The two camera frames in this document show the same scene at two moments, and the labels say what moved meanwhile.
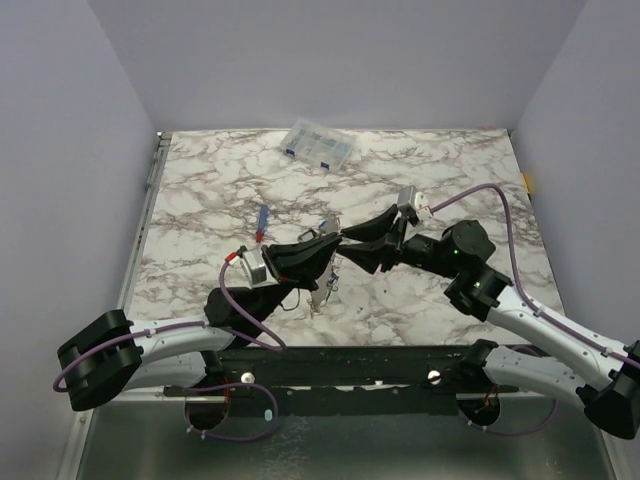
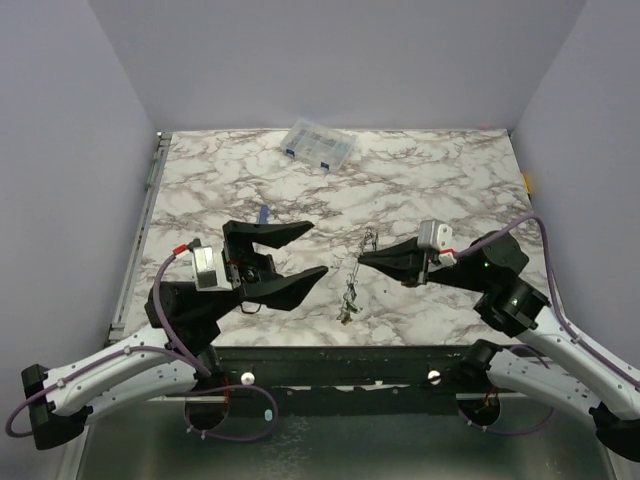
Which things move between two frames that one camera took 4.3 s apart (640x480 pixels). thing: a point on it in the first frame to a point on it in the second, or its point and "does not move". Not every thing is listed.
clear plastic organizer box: (316, 145) does not move
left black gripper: (301, 264) to (248, 267)
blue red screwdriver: (262, 226) does not move
